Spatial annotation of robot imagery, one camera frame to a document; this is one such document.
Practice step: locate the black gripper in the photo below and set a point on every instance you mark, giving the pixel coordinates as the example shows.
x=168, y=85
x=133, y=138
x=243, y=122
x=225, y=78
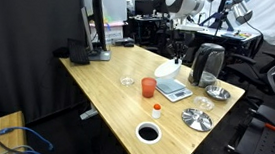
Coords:
x=178, y=42

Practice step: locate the white bowl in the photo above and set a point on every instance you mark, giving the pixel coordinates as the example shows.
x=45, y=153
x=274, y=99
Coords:
x=166, y=71

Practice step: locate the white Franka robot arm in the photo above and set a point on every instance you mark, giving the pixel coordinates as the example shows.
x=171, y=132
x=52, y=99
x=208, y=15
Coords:
x=184, y=2

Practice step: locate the white digital kitchen scale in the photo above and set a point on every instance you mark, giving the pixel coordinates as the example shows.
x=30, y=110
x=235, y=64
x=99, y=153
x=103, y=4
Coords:
x=173, y=88

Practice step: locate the steel bowl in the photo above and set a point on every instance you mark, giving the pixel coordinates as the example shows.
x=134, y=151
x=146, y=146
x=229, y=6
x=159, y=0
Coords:
x=217, y=92

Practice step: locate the small clear glass bowl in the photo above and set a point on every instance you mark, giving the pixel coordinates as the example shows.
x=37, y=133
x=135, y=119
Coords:
x=127, y=80

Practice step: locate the pink flat lid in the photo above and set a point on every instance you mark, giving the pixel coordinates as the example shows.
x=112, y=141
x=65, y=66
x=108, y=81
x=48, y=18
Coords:
x=117, y=24

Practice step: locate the bowl with dark liquid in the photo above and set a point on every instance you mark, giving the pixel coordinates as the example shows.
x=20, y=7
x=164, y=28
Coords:
x=137, y=134

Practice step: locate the black office chair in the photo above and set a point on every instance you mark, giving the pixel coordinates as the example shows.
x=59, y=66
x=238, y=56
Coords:
x=245, y=68
x=190, y=41

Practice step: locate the red plastic cup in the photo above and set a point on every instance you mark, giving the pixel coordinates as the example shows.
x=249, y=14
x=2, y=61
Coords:
x=148, y=88

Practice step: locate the white background desk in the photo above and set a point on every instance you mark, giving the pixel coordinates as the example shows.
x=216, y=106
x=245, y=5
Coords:
x=215, y=33

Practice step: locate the clear glass dish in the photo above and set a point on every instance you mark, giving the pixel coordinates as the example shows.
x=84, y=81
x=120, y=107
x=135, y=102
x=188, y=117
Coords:
x=203, y=103

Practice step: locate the blue tripod stand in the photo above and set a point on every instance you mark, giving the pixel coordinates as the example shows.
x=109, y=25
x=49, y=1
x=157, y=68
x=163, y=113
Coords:
x=221, y=20

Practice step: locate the black computer mouse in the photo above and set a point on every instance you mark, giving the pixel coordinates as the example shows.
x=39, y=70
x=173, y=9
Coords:
x=124, y=41

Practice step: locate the white bottle orange cap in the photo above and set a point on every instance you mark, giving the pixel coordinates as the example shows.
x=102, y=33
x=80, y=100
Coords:
x=156, y=113

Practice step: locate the black background monitor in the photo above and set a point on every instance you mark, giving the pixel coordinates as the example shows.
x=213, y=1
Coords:
x=144, y=7

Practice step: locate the round steel plate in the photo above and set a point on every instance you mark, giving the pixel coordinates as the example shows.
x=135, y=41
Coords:
x=196, y=119

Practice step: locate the white printed cardboard box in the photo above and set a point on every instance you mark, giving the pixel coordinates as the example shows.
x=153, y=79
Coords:
x=114, y=34

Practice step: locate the grey monitor stand base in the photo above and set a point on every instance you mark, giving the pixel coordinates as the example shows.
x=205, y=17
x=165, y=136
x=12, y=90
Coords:
x=102, y=55

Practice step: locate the black computer monitor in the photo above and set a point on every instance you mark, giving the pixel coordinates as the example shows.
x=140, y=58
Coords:
x=99, y=16

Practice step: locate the grey edged flat monitor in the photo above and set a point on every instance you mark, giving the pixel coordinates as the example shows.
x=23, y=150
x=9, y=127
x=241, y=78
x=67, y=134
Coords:
x=86, y=29

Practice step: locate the black keyboard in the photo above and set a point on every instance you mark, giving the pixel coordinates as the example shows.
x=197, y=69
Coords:
x=78, y=51

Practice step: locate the white desk foot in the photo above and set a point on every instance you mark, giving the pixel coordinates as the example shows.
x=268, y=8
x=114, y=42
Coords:
x=89, y=113

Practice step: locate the black perforated board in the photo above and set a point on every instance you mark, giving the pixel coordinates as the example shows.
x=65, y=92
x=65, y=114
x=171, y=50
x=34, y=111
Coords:
x=258, y=144

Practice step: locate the black lumpy object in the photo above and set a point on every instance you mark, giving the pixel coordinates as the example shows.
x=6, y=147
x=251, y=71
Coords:
x=61, y=52

